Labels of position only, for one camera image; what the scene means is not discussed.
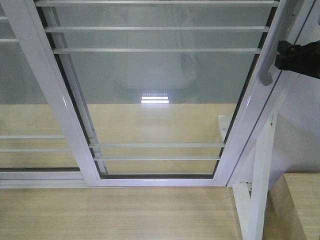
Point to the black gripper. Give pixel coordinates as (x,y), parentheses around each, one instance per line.
(302,59)

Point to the white wooden post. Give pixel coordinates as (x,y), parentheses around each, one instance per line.
(251,202)

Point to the white fixed glass panel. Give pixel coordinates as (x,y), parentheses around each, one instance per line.
(42,144)

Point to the grey metal door handle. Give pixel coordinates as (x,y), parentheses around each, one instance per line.
(277,32)

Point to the white framed transparent sliding door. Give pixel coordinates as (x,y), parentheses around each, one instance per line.
(156,84)

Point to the white door jamb frame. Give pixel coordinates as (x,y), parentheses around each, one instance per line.
(260,101)

